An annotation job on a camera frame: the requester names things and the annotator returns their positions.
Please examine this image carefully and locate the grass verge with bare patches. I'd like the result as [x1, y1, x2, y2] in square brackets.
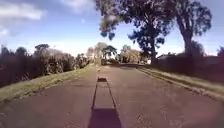
[0, 63, 101, 105]

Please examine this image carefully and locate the tall dark tree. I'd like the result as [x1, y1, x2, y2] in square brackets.
[94, 0, 174, 67]

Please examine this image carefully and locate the grass verge beside fence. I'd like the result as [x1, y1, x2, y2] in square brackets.
[135, 66, 224, 101]

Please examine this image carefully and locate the dark asphalt road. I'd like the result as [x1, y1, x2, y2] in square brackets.
[0, 64, 224, 128]

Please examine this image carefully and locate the dark fence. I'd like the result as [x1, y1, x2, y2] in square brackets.
[148, 53, 224, 85]

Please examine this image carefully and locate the group of distant trees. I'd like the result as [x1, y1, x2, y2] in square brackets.
[85, 41, 149, 66]

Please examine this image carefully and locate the large dark tree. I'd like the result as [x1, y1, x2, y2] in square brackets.
[168, 0, 213, 76]

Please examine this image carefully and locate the row of bushes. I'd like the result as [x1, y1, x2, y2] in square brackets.
[0, 43, 92, 89]

